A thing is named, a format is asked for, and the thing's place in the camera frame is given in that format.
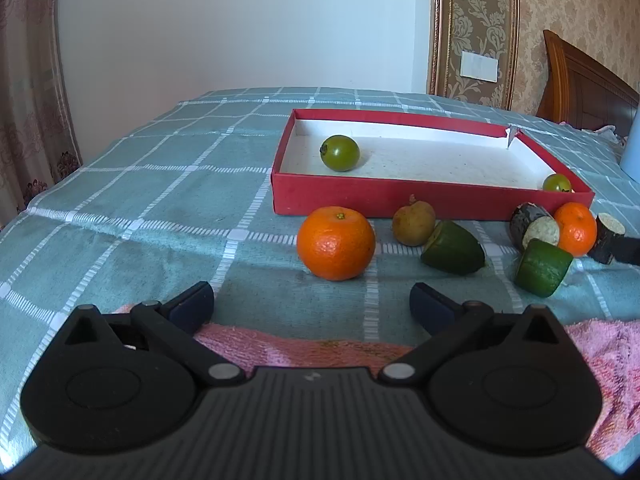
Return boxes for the small orange mandarin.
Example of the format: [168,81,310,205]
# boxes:
[553,202,597,258]

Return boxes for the green cucumber cut piece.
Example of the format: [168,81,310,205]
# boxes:
[514,238,574,298]

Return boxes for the dark sugarcane piece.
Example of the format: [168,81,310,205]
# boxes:
[509,203,560,252]

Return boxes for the green cucumber end piece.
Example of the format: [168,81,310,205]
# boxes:
[421,220,485,275]

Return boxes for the brown small pear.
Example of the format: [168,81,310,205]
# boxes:
[392,195,436,247]

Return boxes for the large orange mandarin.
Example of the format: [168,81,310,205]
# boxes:
[296,206,376,282]

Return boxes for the pink towel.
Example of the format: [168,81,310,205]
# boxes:
[195,318,639,470]

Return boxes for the small green tomato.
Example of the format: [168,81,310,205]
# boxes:
[542,174,573,193]

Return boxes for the wooden headboard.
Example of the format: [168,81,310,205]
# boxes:
[537,29,639,136]

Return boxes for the red cardboard tray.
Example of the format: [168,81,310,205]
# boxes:
[271,108,594,221]

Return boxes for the brown patterned curtain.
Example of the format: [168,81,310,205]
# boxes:
[0,0,82,226]

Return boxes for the large green tomato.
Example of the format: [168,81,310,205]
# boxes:
[319,134,360,172]

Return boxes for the gold framed wallpaper panel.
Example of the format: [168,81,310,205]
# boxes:
[426,0,520,110]

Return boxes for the white wall switch plate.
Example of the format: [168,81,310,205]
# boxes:
[460,51,499,84]

